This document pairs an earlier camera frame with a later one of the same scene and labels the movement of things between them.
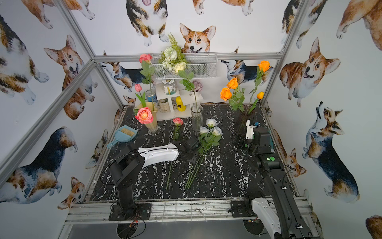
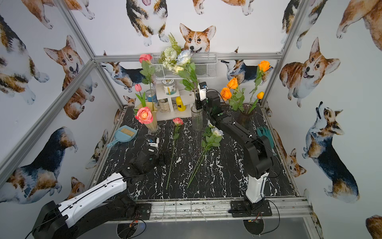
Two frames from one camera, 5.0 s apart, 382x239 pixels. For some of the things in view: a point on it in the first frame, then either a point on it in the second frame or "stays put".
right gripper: x=246 y=145 → x=205 y=101
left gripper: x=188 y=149 → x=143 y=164
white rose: x=211 y=123 stays put
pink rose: x=147 y=70 stays put
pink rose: x=144 y=115 stays put
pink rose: x=178 y=122 stays put
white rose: x=203 y=142 → x=184 y=58
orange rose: x=263 y=66 stays put
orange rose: x=238 y=98 stays put
